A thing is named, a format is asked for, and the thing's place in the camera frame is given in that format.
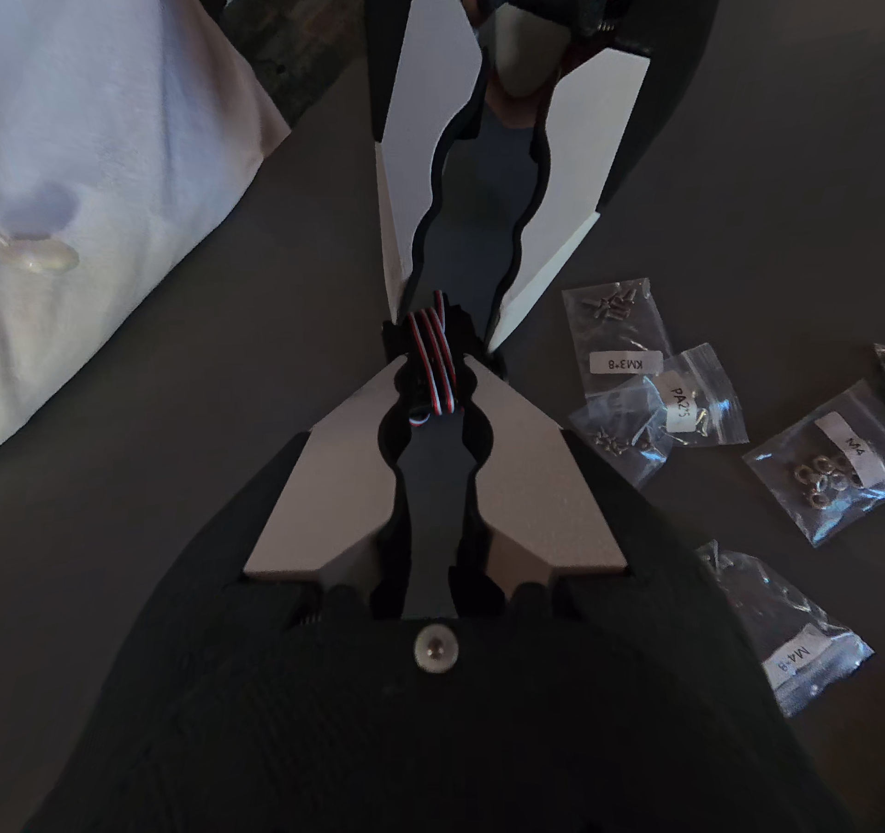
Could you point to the person's white shirt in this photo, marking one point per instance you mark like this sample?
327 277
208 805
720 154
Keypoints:
104 121

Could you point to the person's left hand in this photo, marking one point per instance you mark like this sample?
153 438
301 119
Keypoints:
515 104

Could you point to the black servo motor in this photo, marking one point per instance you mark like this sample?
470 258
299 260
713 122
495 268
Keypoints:
397 339

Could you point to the clear bag of tiny screws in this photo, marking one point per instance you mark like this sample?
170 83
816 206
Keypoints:
705 391

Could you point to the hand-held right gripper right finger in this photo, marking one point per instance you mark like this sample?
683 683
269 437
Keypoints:
546 501

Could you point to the clear bag of silver screws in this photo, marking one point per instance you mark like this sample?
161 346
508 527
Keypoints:
760 605
622 335

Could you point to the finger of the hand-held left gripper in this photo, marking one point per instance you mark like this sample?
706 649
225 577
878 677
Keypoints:
588 149
422 121

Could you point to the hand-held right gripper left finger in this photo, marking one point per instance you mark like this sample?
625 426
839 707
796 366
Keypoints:
325 501

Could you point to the clear bag of nuts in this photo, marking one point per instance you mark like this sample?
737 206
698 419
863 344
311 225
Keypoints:
795 494

